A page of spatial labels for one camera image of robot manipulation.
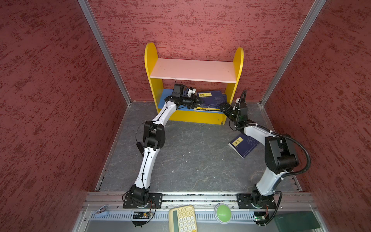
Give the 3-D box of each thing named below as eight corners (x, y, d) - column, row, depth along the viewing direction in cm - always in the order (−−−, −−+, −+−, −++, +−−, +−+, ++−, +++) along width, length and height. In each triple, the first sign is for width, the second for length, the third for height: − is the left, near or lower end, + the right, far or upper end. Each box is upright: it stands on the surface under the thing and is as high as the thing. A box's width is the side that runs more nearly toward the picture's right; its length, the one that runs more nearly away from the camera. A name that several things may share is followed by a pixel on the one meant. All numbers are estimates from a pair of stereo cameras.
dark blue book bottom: (243, 158, 92) (244, 157, 90) (228, 144, 98) (228, 142, 97) (258, 144, 99) (259, 142, 97) (243, 131, 105) (244, 130, 103)
